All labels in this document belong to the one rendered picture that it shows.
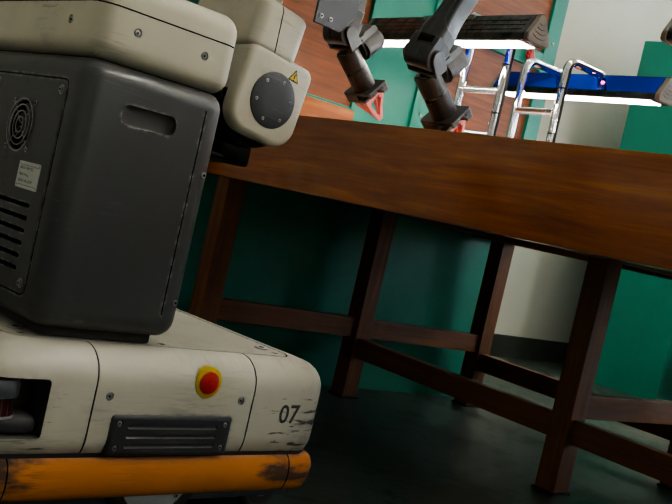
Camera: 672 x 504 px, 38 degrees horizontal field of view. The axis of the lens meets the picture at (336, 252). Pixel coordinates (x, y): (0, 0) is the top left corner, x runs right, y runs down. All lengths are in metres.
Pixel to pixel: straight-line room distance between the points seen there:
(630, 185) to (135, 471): 0.93
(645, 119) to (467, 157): 3.37
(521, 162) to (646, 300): 3.28
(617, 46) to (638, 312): 1.56
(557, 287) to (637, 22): 1.58
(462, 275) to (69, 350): 2.20
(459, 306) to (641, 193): 1.85
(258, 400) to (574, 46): 4.02
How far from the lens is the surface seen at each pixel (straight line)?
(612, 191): 1.73
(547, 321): 5.59
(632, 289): 5.13
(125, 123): 1.46
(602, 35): 5.62
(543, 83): 3.03
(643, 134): 5.26
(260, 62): 1.78
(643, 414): 2.72
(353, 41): 2.36
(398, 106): 3.12
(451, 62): 2.12
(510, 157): 1.88
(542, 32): 2.38
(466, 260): 3.46
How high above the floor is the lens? 0.55
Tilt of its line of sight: 2 degrees down
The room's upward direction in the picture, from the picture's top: 13 degrees clockwise
